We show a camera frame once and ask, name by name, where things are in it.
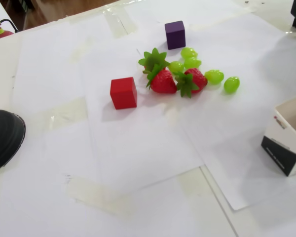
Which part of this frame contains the purple cube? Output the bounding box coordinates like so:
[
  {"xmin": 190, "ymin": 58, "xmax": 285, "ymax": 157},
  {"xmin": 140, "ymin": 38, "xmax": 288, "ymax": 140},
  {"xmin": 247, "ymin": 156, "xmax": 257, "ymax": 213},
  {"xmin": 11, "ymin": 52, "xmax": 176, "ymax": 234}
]
[{"xmin": 164, "ymin": 20, "xmax": 186, "ymax": 50}]

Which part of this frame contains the red cube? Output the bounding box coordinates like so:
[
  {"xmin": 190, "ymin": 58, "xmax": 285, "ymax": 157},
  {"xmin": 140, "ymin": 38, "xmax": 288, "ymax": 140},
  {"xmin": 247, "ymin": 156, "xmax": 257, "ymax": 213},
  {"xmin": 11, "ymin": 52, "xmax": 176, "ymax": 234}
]
[{"xmin": 110, "ymin": 77, "xmax": 138, "ymax": 110}]

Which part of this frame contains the plastic strawberry with green leaves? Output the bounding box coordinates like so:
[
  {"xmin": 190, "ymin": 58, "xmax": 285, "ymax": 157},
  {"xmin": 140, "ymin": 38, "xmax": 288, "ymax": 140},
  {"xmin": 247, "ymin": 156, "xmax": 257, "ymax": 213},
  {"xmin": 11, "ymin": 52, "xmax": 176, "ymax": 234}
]
[
  {"xmin": 138, "ymin": 47, "xmax": 170, "ymax": 75},
  {"xmin": 142, "ymin": 63, "xmax": 178, "ymax": 94},
  {"xmin": 174, "ymin": 68, "xmax": 208, "ymax": 99}
]

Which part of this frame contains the green plastic grape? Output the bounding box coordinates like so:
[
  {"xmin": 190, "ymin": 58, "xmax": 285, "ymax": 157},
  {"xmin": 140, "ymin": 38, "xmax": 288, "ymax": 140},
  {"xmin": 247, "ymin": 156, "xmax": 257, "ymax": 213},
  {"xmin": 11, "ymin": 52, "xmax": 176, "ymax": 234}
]
[
  {"xmin": 180, "ymin": 47, "xmax": 198, "ymax": 59},
  {"xmin": 204, "ymin": 69, "xmax": 224, "ymax": 85},
  {"xmin": 184, "ymin": 57, "xmax": 202, "ymax": 70},
  {"xmin": 223, "ymin": 76, "xmax": 240, "ymax": 94},
  {"xmin": 167, "ymin": 61, "xmax": 185, "ymax": 74}
]

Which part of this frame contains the open white black cardboard box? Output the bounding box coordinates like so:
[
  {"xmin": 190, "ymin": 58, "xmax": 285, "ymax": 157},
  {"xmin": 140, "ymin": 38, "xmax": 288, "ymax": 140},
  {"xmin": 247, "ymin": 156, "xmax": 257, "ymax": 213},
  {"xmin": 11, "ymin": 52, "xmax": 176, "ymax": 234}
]
[{"xmin": 260, "ymin": 93, "xmax": 296, "ymax": 177}]

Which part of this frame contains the black round domed object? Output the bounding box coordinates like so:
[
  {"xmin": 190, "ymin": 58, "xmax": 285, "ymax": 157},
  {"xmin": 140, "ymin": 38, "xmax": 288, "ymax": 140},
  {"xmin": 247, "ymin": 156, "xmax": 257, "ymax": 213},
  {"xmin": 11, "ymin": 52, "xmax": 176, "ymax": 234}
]
[{"xmin": 0, "ymin": 110, "xmax": 27, "ymax": 176}]

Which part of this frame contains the red fire extinguisher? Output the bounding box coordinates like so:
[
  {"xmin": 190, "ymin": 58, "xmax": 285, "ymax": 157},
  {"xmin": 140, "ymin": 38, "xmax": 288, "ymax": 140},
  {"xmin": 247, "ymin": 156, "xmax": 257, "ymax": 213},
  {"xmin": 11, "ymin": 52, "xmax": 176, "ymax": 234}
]
[{"xmin": 0, "ymin": 16, "xmax": 20, "ymax": 41}]

